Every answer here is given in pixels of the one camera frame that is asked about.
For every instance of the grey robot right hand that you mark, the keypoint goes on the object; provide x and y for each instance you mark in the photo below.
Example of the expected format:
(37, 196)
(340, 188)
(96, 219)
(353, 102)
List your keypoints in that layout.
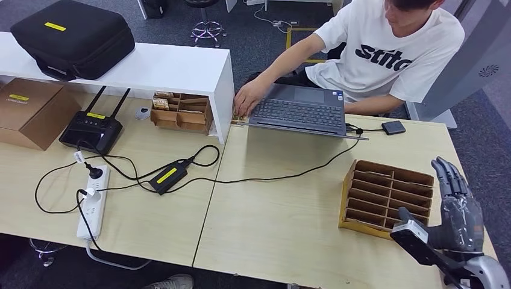
(463, 223)

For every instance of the person's right hand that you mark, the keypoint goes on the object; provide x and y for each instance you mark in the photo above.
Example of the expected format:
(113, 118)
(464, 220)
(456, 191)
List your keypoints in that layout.
(251, 97)

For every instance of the person's right forearm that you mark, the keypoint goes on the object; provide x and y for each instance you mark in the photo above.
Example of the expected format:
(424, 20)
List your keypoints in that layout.
(287, 65)

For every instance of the person's left forearm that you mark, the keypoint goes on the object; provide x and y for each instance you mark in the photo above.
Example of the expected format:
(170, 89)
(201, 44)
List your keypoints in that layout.
(373, 107)

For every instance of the card in organizer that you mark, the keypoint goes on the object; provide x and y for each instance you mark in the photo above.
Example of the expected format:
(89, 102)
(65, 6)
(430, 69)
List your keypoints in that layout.
(160, 104)

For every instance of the slotted cardboard card holder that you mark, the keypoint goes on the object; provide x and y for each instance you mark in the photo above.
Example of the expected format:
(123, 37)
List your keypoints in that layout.
(375, 195)

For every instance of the person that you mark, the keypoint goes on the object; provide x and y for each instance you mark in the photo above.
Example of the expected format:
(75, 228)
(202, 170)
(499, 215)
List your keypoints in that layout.
(395, 56)

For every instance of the grey laptop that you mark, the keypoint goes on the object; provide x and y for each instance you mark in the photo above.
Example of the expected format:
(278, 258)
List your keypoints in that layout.
(299, 112)

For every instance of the small cardboard organizer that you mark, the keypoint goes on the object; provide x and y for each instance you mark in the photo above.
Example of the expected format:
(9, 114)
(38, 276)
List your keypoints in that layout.
(189, 118)

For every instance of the yellow floor tape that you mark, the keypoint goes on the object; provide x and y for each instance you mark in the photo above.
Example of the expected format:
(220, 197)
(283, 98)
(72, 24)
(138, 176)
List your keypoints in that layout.
(288, 42)

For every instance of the black office chair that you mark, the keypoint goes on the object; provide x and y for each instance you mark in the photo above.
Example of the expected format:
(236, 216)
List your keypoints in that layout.
(335, 52)

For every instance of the white desk shelf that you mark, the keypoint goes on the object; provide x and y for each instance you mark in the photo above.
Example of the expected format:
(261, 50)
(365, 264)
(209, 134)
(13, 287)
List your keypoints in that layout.
(159, 65)

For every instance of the small grey round gadget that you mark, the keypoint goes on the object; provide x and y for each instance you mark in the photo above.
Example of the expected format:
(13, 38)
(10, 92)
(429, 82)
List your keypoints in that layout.
(142, 113)

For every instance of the black power adapter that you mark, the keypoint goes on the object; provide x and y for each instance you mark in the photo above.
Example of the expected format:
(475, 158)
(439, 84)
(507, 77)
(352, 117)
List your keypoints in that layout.
(169, 176)

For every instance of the small black square device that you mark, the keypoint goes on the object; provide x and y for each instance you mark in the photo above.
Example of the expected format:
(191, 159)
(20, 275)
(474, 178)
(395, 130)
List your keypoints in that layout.
(393, 127)

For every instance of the white table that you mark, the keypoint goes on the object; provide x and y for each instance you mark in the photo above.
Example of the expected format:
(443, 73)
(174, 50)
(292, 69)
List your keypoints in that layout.
(337, 4)

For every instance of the black cabinet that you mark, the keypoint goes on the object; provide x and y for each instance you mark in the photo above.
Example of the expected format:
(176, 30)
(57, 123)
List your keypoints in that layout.
(153, 8)

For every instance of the black controller with antennas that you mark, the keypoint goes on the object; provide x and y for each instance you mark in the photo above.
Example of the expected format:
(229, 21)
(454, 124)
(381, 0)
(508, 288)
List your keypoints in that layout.
(92, 131)

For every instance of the white standing panel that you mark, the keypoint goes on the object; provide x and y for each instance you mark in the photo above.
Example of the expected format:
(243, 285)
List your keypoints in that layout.
(475, 60)

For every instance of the black mains plug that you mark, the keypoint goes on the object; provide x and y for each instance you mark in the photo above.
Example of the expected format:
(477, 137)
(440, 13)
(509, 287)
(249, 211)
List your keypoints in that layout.
(95, 172)

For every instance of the white mains plug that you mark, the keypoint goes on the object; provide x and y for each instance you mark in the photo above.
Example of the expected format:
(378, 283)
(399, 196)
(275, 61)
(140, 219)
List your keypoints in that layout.
(92, 194)

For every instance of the black carrying case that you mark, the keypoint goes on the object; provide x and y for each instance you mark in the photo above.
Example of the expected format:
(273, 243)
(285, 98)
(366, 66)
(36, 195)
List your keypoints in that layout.
(74, 40)

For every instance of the white power strip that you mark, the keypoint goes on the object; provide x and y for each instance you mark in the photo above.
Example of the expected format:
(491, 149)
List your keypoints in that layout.
(94, 210)

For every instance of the grey shoe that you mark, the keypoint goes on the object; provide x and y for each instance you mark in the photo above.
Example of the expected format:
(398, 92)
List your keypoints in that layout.
(171, 282)

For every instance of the brown cardboard box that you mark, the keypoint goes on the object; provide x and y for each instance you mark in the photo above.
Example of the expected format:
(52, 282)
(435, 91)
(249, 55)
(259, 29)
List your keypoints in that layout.
(34, 113)

